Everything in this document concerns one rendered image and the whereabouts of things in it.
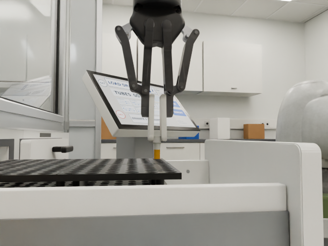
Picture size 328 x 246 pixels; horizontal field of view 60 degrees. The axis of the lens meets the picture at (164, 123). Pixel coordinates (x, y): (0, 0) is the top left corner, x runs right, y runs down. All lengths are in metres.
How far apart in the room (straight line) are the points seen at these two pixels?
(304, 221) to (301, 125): 0.53
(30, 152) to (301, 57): 4.95
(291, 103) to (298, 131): 0.07
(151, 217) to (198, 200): 0.04
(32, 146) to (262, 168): 0.40
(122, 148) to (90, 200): 1.04
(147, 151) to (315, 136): 0.74
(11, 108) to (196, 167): 0.31
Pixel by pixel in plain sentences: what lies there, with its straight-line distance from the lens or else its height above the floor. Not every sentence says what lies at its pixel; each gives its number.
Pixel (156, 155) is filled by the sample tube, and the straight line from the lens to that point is 0.42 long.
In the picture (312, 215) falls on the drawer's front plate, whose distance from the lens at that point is 0.25.
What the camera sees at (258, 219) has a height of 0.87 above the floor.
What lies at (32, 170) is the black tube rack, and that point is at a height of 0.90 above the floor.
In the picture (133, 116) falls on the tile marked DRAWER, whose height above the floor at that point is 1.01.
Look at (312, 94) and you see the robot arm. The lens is 0.77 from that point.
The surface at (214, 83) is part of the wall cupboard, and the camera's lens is 4.00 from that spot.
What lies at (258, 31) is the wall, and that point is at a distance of 4.95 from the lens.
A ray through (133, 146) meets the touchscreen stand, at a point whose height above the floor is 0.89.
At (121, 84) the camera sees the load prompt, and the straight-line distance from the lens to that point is 1.24.
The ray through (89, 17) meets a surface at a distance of 2.18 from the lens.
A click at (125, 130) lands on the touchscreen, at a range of 1.03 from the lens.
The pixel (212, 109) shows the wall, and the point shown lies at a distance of 4.33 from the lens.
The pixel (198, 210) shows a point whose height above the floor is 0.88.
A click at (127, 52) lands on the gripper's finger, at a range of 0.43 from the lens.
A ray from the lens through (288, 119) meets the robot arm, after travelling 0.78.
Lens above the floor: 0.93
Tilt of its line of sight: 3 degrees up
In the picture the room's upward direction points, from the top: straight up
